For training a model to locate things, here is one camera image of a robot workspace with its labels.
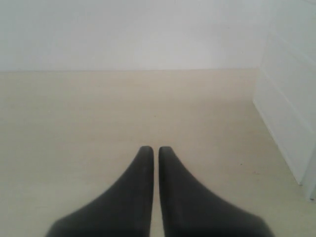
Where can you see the white translucent drawer cabinet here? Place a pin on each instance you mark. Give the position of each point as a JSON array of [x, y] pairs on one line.
[[285, 91]]

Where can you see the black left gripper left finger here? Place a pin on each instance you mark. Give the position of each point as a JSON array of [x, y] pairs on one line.
[[124, 210]]

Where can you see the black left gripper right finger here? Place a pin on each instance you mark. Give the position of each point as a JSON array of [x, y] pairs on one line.
[[190, 209]]

